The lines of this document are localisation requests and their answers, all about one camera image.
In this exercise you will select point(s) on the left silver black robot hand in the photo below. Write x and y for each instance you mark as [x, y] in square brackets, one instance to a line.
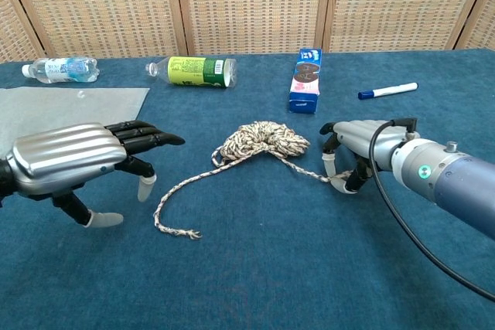
[65, 152]

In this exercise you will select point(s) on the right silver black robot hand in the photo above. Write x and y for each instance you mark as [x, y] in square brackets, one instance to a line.
[356, 138]

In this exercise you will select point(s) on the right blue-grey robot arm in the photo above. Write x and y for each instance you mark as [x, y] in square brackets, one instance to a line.
[456, 183]

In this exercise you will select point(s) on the grey plastic pouch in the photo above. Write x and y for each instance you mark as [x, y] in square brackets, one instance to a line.
[58, 107]

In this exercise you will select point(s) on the white marker blue cap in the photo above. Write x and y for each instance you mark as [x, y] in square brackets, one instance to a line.
[390, 90]

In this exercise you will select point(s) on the blue cookie box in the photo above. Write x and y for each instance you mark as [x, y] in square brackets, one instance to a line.
[305, 82]

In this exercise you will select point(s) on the clear bottle blue label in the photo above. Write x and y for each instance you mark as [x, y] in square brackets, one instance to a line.
[62, 70]

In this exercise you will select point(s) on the woven folding screen panel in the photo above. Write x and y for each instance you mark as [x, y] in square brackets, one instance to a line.
[251, 5]
[481, 24]
[394, 5]
[11, 28]
[108, 5]

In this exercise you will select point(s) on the clear bottle green yellow label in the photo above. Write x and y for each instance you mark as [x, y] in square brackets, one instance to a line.
[193, 72]

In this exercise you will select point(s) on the blue carpet table mat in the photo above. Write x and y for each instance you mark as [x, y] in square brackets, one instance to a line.
[270, 276]

